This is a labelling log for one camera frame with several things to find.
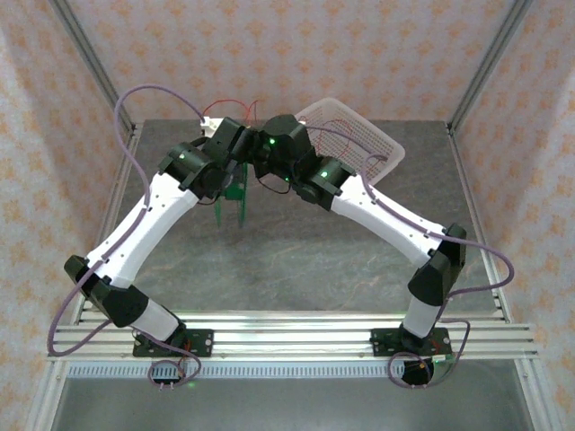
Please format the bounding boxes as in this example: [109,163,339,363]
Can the thin red cable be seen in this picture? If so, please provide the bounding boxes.
[201,99,390,180]

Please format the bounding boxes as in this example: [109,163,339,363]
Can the green cable reel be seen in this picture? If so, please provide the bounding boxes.
[213,161,251,228]

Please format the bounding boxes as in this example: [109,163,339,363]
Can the white perforated plastic basket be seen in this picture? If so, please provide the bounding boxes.
[296,96,407,185]

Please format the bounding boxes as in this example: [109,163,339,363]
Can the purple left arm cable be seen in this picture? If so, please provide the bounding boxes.
[47,84,206,391]

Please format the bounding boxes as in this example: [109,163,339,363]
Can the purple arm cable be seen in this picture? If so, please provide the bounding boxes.
[47,84,206,391]
[303,125,516,391]

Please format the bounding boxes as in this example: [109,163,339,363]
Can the aluminium table side rail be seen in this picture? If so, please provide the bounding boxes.
[71,123,141,325]
[446,121,514,324]

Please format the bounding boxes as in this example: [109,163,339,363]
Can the aluminium corner post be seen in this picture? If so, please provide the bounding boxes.
[447,0,535,134]
[47,0,138,134]

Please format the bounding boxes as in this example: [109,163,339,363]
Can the aluminium mounting rail frame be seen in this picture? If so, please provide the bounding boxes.
[47,309,540,363]

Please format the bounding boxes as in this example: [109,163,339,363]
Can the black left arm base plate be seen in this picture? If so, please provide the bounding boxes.
[132,329,214,359]

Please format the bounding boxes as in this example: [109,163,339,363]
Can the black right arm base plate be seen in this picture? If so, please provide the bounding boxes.
[370,327,452,359]

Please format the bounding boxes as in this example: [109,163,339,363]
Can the grey slotted cable duct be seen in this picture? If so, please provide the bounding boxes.
[66,361,525,380]

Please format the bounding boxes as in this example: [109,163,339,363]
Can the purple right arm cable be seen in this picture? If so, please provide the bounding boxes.
[303,125,516,391]

